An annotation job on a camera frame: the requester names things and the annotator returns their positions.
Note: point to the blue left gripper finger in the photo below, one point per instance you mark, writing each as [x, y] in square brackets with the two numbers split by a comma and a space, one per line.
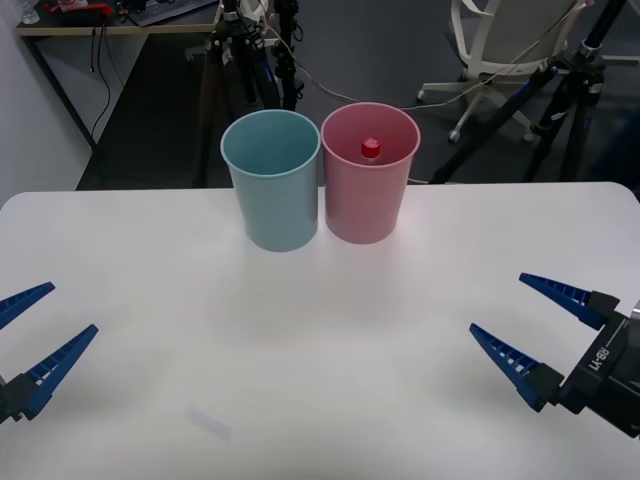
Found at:
[55, 362]
[22, 302]

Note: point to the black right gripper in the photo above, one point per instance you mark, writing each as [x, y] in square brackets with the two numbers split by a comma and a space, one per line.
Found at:
[607, 375]

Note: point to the clear plastic bottle red cap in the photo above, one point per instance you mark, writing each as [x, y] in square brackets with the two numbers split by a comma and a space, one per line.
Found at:
[370, 149]

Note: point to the pink plastic bin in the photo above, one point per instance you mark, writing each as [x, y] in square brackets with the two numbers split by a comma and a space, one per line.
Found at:
[362, 205]

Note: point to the black tripod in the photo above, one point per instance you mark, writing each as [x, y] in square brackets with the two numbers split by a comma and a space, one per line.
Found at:
[212, 100]
[289, 65]
[565, 90]

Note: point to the pale blue plastic bin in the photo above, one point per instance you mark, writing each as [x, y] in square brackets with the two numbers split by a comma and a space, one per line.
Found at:
[275, 200]

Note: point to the small clear bottle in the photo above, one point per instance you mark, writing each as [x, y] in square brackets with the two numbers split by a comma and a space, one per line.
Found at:
[31, 12]

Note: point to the white office chair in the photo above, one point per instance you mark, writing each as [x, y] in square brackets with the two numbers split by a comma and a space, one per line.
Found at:
[505, 45]

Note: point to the red tool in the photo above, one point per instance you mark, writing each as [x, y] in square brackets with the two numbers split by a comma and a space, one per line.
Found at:
[75, 8]

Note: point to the black keyboard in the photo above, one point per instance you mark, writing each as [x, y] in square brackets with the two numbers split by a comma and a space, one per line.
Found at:
[170, 10]

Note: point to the wooden desk black frame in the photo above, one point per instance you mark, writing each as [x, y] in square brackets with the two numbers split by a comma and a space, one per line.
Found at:
[75, 29]

